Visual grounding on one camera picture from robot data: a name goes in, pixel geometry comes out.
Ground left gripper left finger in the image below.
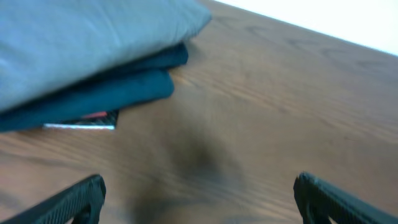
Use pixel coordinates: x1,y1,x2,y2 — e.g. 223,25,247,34
2,174,106,224

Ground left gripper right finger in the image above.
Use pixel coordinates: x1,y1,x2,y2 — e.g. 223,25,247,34
294,172,397,224

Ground grey shorts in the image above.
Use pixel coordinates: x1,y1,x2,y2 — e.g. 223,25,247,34
1,0,211,111

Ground small card under garment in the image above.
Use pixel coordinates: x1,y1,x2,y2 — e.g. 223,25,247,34
44,110,119,130

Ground folded dark navy garment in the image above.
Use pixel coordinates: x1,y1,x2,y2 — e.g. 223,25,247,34
1,44,188,132

